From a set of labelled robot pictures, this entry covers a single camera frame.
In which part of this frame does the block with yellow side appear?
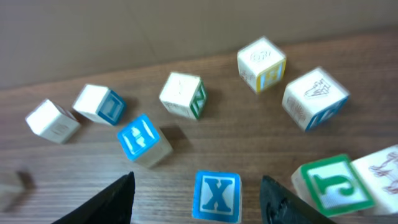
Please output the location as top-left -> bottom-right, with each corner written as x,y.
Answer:
237,36 -> 287,94

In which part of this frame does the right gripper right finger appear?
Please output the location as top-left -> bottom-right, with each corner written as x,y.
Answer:
259,175 -> 336,224

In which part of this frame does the blue letter H block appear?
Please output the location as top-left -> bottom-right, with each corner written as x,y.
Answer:
117,114 -> 173,168

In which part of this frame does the green letter J block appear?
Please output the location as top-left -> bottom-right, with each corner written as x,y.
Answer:
291,154 -> 376,217

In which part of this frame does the blue letter X block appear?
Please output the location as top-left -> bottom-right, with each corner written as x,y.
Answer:
192,170 -> 243,223

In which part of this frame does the plain wooden block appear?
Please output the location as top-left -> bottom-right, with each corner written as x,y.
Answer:
72,84 -> 126,126

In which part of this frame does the plain block with green side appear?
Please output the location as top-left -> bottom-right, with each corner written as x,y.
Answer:
159,72 -> 208,119

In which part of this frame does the block with blue side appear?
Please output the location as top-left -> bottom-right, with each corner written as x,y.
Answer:
282,67 -> 350,131

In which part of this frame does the block with green drawing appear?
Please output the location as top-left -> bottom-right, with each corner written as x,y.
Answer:
351,145 -> 397,216

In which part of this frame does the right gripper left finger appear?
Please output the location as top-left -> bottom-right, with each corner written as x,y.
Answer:
53,172 -> 136,224

